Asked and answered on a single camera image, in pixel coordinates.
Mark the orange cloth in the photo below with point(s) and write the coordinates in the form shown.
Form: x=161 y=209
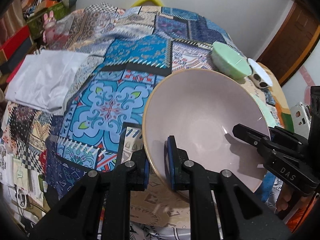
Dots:
x=302 y=215

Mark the pink bunny toy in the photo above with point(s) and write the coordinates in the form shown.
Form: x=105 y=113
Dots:
x=48 y=25

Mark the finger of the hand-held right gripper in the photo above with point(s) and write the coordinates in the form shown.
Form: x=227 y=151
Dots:
x=287 y=140
x=247 y=135

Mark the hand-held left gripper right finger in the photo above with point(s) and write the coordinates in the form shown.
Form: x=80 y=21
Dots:
x=170 y=165

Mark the wooden door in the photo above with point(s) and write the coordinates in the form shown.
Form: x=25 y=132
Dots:
x=295 y=37

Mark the white bowl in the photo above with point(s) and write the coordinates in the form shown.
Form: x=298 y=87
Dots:
x=260 y=73

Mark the green bowl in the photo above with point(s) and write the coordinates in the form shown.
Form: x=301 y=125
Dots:
x=225 y=60

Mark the patchwork printed blanket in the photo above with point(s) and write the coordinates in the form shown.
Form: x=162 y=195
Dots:
x=107 y=105

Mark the pink bowl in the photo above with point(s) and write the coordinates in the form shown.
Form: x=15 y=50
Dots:
x=200 y=115

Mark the white cloth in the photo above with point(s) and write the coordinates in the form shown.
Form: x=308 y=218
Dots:
x=45 y=80

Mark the person's right hand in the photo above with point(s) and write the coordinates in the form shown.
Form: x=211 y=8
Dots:
x=283 y=201

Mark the green cardboard box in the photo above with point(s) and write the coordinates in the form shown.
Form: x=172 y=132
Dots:
x=42 y=20

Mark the dark grey box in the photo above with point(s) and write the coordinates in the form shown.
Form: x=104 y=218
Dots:
x=20 y=57

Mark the white stickered appliance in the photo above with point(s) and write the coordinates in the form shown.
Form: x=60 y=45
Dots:
x=301 y=116

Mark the red box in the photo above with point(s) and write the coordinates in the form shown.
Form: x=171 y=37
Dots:
x=15 y=42

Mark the yellow fleece blanket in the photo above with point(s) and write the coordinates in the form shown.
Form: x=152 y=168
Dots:
x=280 y=97

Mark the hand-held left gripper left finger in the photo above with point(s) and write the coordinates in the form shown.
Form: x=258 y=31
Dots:
x=147 y=177

